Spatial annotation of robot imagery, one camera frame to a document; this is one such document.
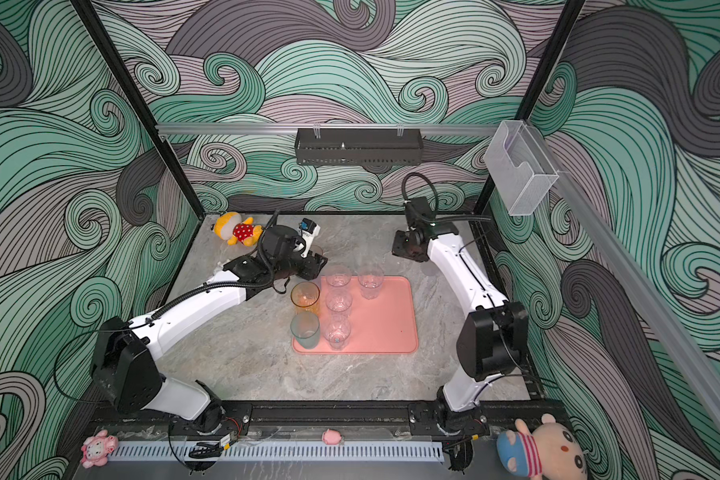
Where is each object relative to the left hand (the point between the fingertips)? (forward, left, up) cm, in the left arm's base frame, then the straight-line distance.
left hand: (322, 254), depth 81 cm
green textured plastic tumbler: (-13, +5, -20) cm, 24 cm away
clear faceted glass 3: (-14, -4, -22) cm, 27 cm away
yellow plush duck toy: (+23, +37, -15) cm, 46 cm away
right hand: (+5, -23, -3) cm, 24 cm away
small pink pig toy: (-40, -5, -19) cm, 44 cm away
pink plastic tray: (-14, -9, -13) cm, 21 cm away
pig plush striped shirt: (-43, -52, -12) cm, 69 cm away
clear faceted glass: (+4, -4, -17) cm, 18 cm away
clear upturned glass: (+3, -15, -19) cm, 24 cm away
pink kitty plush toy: (-44, +49, -18) cm, 68 cm away
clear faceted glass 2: (-5, -4, -18) cm, 19 cm away
